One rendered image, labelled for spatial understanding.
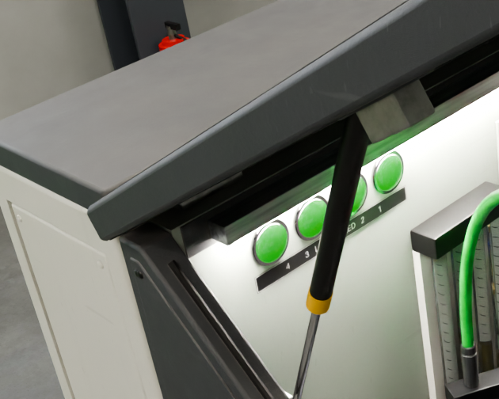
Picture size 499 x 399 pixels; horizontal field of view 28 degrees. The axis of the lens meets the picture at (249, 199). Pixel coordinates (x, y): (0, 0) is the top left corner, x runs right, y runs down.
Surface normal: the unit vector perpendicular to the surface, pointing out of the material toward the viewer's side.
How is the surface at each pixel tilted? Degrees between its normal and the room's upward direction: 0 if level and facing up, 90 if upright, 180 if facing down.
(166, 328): 90
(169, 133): 0
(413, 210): 90
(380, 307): 90
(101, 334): 90
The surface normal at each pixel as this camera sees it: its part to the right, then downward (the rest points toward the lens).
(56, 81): 0.62, 0.26
